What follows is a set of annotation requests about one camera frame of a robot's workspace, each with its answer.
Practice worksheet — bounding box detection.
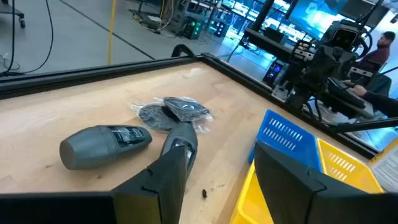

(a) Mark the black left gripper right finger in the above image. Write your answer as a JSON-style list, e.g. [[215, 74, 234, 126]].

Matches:
[[254, 141, 371, 224]]

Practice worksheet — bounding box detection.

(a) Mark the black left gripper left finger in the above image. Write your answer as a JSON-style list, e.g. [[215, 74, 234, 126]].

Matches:
[[111, 144, 189, 224]]

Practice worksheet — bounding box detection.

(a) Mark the clear bag of black items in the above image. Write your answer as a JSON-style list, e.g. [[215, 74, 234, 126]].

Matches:
[[129, 95, 215, 134]]

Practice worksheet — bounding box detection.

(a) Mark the person's forearm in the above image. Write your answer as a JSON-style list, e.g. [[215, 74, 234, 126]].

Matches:
[[362, 91, 398, 118]]

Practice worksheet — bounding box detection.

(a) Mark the black keyboard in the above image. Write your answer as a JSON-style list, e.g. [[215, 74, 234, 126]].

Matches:
[[328, 77, 367, 110]]

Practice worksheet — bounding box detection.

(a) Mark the person's hand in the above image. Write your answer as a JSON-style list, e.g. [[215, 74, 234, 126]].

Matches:
[[352, 84, 368, 97]]

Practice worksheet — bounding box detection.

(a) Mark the yellow slotted plastic basket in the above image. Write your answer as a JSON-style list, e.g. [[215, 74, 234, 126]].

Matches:
[[229, 161, 274, 224], [316, 138, 384, 194]]

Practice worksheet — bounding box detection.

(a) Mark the person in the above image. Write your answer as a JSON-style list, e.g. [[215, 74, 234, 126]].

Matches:
[[351, 30, 397, 97]]

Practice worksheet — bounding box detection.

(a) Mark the computer tower with blue lights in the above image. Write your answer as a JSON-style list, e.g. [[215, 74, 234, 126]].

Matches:
[[213, 19, 230, 38], [262, 58, 287, 88]]

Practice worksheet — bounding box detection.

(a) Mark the large lit monitor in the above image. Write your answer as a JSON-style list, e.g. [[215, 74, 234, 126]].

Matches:
[[287, 0, 345, 40]]

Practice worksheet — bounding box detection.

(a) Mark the blue slotted plastic basket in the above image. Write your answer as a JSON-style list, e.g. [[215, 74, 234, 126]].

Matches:
[[248, 109, 323, 172]]

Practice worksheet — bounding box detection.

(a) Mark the black desk shelf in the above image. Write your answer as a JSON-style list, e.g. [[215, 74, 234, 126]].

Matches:
[[244, 27, 295, 63]]

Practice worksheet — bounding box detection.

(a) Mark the black metal bar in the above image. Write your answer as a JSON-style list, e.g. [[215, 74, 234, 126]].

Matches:
[[328, 116, 398, 134]]

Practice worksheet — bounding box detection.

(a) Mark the printed paper sheet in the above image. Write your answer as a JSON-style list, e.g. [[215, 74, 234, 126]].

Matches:
[[369, 148, 398, 193]]

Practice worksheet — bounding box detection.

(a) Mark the computer tower with green lights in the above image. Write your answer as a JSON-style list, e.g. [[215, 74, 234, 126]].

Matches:
[[182, 16, 205, 40]]

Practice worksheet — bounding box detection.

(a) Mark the black cart leg with caster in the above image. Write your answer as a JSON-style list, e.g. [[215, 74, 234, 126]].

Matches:
[[0, 0, 26, 29]]

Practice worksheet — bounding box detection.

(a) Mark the black post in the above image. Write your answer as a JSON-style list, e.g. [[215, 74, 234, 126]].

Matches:
[[250, 0, 276, 32]]

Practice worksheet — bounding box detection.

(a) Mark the black frame clip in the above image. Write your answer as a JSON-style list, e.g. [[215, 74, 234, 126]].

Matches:
[[170, 44, 197, 58]]

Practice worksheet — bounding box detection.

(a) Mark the yellow cable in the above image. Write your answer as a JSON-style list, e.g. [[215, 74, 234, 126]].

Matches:
[[107, 0, 117, 65]]

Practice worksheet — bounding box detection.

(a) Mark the black floor cable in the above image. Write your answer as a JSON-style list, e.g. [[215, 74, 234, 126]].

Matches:
[[0, 0, 17, 77], [18, 0, 54, 75]]

